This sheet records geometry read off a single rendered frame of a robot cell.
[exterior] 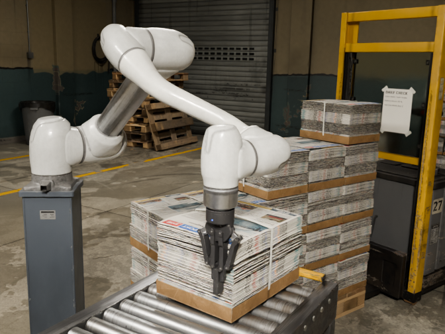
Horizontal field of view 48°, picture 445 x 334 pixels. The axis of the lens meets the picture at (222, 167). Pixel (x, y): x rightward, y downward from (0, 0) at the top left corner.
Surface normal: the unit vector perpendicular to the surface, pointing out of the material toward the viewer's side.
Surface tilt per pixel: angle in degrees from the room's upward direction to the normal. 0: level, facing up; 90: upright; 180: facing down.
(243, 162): 89
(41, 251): 90
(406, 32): 90
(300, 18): 90
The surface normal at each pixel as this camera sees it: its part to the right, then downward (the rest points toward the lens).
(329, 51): -0.53, 0.16
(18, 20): 0.85, 0.13
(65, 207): 0.08, 0.21
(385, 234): -0.79, 0.11
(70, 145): 0.71, 0.06
